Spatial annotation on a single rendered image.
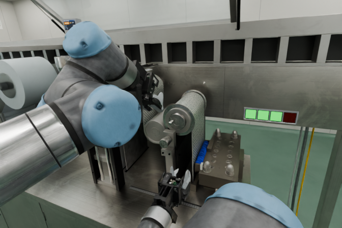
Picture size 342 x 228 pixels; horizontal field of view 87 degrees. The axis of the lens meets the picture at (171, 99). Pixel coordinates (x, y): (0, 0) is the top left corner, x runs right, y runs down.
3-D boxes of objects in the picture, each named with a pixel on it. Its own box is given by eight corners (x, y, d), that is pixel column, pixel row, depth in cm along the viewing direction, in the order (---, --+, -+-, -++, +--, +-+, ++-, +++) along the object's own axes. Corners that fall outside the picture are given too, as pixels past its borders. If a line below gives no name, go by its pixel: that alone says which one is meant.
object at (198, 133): (192, 166, 84) (191, 131, 78) (203, 141, 105) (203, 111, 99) (193, 166, 84) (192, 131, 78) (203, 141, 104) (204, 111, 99)
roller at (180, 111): (166, 131, 82) (164, 107, 78) (183, 111, 104) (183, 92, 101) (190, 135, 77) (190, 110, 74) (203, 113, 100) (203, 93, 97)
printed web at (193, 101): (126, 169, 102) (113, 81, 86) (146, 147, 122) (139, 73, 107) (193, 187, 87) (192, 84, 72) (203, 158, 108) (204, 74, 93)
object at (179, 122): (183, 132, 77) (168, 127, 79) (185, 130, 79) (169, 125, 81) (186, 116, 74) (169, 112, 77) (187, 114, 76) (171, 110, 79)
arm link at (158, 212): (167, 244, 47) (140, 233, 50) (173, 227, 51) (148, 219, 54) (165, 222, 45) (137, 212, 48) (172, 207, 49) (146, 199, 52)
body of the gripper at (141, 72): (161, 82, 56) (143, 59, 45) (154, 108, 53) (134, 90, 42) (139, 81, 58) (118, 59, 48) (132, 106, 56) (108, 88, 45)
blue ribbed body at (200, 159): (194, 167, 85) (194, 161, 84) (203, 144, 104) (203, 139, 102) (201, 169, 83) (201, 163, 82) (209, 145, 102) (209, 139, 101)
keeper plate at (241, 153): (237, 178, 90) (239, 159, 87) (238, 166, 99) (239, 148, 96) (243, 179, 89) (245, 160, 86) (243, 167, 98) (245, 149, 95)
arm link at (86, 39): (49, 50, 32) (76, 13, 34) (92, 80, 42) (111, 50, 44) (76, 59, 29) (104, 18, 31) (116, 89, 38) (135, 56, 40)
